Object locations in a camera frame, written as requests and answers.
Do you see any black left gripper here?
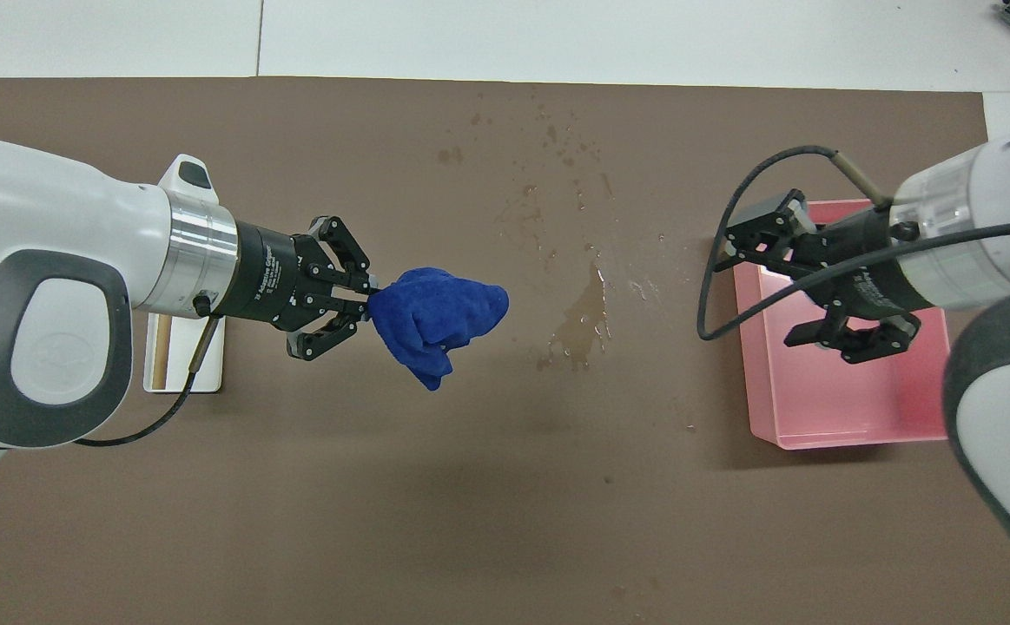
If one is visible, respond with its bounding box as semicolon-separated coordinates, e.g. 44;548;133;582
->
209;215;377;362

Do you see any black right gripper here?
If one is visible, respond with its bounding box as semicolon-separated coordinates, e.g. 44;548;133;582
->
723;188;937;365

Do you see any blue towel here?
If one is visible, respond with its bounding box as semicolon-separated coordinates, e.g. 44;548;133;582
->
368;266;510;391

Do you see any white towel rack base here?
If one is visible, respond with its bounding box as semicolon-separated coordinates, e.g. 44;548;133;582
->
143;312;226;394

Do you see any pink plastic bin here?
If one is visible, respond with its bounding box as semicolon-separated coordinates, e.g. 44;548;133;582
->
733;200;954;451

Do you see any wooden rack rod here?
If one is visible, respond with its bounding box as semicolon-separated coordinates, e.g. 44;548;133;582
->
151;314;172;390

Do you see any brown table mat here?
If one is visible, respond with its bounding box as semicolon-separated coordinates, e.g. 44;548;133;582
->
0;76;1010;625

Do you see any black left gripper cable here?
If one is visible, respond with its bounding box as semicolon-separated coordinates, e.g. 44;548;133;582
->
75;295;221;448

